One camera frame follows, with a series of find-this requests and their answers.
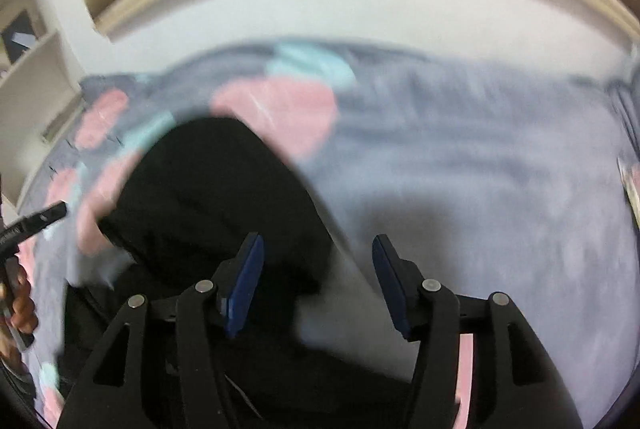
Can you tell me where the grey strawberry print blanket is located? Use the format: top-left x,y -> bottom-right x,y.
10,40 -> 640,429

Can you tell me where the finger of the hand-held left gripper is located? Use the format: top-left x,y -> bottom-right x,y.
5,202 -> 68,241

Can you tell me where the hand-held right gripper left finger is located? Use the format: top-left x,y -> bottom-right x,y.
56,232 -> 266,429

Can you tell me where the black garment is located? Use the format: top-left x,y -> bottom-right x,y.
59,117 -> 416,429

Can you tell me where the person's left hand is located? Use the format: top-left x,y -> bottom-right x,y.
0,256 -> 40,362

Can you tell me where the white mattress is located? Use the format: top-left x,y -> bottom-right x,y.
75,0 -> 632,82

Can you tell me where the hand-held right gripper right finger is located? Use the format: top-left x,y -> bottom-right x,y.
372,234 -> 585,429

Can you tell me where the white shelf unit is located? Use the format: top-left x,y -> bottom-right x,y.
0,0 -> 81,210

